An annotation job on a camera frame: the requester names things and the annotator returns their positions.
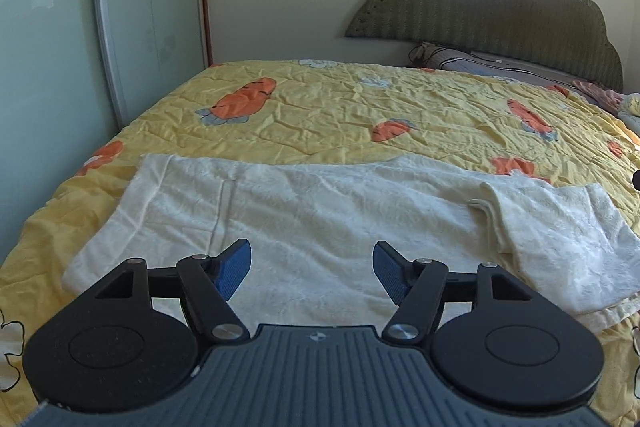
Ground striped grey pillow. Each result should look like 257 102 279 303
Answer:
408 42 577 89

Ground green padded headboard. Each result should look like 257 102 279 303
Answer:
345 0 624 91

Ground frosted glass wardrobe door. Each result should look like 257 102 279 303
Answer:
1 0 205 253

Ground pink cloth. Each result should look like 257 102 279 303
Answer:
573 80 624 112

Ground folded cream blanket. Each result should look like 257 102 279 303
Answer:
617 93 640 135

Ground yellow carrot print quilt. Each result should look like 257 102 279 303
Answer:
1 60 639 426

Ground white textured pants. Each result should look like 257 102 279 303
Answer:
63 155 639 332

